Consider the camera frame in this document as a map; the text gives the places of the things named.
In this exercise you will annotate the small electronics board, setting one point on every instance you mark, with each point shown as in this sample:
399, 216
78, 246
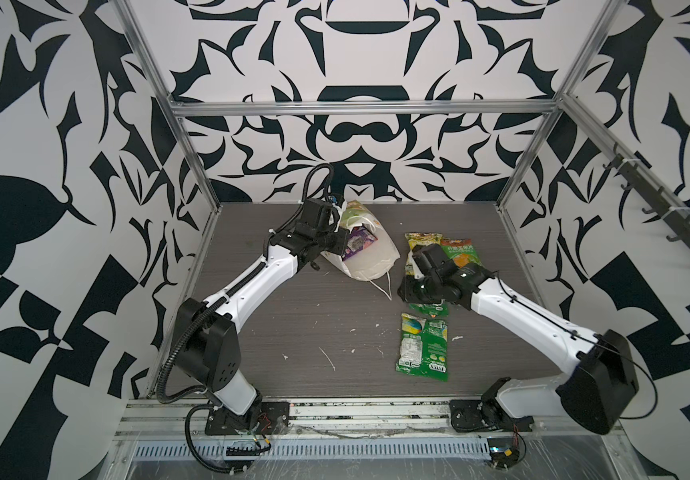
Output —
506, 452

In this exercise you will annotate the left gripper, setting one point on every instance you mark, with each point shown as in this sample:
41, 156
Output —
339, 246

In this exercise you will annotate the white slotted cable duct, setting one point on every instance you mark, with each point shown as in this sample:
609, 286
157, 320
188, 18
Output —
288, 449

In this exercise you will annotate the white floral paper bag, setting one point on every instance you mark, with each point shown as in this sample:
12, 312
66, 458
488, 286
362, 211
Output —
370, 253

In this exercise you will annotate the yellow snack packet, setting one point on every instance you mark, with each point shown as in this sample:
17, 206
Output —
420, 239

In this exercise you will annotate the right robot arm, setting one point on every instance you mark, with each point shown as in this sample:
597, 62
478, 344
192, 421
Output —
597, 375

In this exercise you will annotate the green snack packet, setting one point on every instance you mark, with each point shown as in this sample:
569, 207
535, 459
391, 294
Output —
460, 251

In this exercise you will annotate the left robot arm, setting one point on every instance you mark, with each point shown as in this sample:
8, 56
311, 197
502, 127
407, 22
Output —
205, 355

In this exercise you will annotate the purple pink snack packet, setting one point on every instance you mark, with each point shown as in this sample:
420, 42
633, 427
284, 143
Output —
359, 239

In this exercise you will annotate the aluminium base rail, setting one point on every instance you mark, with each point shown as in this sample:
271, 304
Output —
323, 417

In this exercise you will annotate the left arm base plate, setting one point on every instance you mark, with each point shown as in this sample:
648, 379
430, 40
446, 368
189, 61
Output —
260, 418

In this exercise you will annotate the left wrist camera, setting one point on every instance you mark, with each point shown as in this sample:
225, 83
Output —
337, 201

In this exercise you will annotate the black wall hook rack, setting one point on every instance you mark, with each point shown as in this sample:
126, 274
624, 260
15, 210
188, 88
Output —
661, 203

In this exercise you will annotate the green barcode candy packet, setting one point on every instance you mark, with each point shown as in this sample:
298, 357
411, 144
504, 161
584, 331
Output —
423, 348

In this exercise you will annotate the green Fox's candy packet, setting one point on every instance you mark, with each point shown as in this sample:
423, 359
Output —
439, 310

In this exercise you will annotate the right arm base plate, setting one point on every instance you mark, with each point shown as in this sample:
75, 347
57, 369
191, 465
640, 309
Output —
475, 415

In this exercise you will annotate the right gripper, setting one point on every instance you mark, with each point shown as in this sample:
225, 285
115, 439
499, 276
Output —
407, 292

